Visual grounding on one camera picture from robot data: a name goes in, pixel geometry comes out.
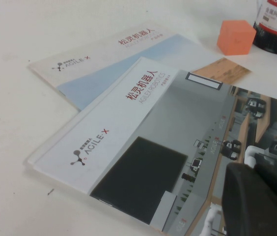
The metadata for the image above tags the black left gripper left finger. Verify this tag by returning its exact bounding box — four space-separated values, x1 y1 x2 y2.
221 162 277 236

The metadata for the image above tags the office photo brochure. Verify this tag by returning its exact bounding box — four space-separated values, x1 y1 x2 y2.
27 56 277 236

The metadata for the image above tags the black mesh pen holder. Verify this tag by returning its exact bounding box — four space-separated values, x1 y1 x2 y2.
251 0 277 56

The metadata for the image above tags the orange foam block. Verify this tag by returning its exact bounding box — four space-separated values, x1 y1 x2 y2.
216 20 257 56

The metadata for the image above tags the blue sky brochure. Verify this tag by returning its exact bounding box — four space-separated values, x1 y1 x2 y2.
27 23 252 113

